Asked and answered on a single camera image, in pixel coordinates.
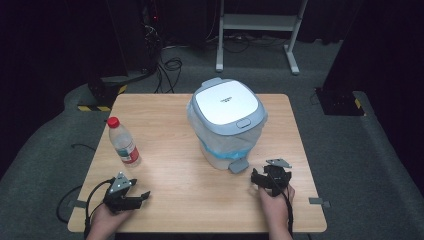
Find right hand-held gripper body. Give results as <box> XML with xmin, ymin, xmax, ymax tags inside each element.
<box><xmin>259</xmin><ymin>158</ymin><xmax>293</xmax><ymax>198</ymax></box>

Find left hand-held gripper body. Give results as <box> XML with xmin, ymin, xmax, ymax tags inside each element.
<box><xmin>102</xmin><ymin>171</ymin><xmax>141</xmax><ymax>215</ymax></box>

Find person's left hand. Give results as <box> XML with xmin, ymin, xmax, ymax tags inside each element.
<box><xmin>89</xmin><ymin>201</ymin><xmax>134</xmax><ymax>238</ymax></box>

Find person's right hand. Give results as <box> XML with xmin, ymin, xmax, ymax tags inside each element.
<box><xmin>257</xmin><ymin>183</ymin><xmax>296</xmax><ymax>231</ymax></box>

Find clear plastic bottle red cap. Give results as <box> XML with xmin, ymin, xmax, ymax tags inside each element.
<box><xmin>106</xmin><ymin>116</ymin><xmax>143</xmax><ymax>169</ymax></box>

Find grey tape strip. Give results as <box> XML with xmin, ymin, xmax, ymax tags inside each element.
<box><xmin>67</xmin><ymin>199</ymin><xmax>88</xmax><ymax>209</ymax></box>
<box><xmin>308</xmin><ymin>197</ymin><xmax>332</xmax><ymax>209</ymax></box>

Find grey white pedal trash bin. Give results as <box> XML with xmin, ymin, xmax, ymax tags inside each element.
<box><xmin>186</xmin><ymin>77</ymin><xmax>269</xmax><ymax>175</ymax></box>

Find black base yellow striped edge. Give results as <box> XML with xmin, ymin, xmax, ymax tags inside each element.
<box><xmin>77</xmin><ymin>74</ymin><xmax>129</xmax><ymax>113</ymax></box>

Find black square stand base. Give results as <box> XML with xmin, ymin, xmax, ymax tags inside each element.
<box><xmin>314</xmin><ymin>87</ymin><xmax>366</xmax><ymax>117</ymax></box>

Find white metal stand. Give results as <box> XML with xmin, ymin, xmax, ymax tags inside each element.
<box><xmin>215</xmin><ymin>0</ymin><xmax>310</xmax><ymax>76</ymax></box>

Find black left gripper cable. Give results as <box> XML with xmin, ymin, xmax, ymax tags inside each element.
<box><xmin>83</xmin><ymin>178</ymin><xmax>116</xmax><ymax>240</ymax></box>

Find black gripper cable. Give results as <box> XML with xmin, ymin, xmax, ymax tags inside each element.
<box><xmin>270</xmin><ymin>171</ymin><xmax>295</xmax><ymax>236</ymax></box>
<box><xmin>83</xmin><ymin>178</ymin><xmax>116</xmax><ymax>240</ymax></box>

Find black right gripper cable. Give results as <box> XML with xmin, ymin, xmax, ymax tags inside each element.
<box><xmin>270</xmin><ymin>171</ymin><xmax>295</xmax><ymax>236</ymax></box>

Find thin black floor cable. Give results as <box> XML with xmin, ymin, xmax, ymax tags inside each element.
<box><xmin>55</xmin><ymin>143</ymin><xmax>97</xmax><ymax>225</ymax></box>

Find black looped floor cables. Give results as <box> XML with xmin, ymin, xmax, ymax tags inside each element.
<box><xmin>153</xmin><ymin>56</ymin><xmax>184</xmax><ymax>95</ymax></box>

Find black cables under stand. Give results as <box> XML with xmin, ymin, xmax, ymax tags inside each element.
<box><xmin>204</xmin><ymin>32</ymin><xmax>288</xmax><ymax>55</ymax></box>

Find dark equipment rack with cables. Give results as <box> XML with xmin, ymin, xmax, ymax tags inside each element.
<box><xmin>139</xmin><ymin>0</ymin><xmax>165</xmax><ymax>74</ymax></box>

